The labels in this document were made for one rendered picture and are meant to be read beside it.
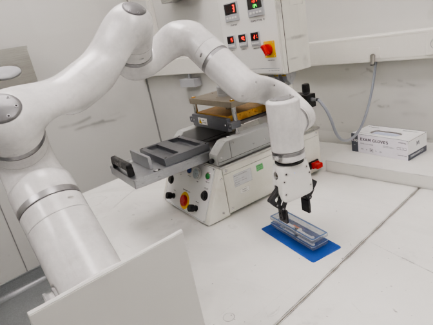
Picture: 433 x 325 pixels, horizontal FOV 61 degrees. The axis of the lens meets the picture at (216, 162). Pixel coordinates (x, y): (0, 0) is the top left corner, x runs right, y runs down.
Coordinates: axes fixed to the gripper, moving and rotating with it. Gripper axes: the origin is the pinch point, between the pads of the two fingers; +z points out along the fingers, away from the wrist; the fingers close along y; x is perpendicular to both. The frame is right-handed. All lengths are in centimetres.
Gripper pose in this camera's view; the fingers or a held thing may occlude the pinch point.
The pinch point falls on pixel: (295, 211)
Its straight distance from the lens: 103.9
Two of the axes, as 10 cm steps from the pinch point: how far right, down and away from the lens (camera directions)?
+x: -4.7, -2.1, 8.6
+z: 1.7, 9.3, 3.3
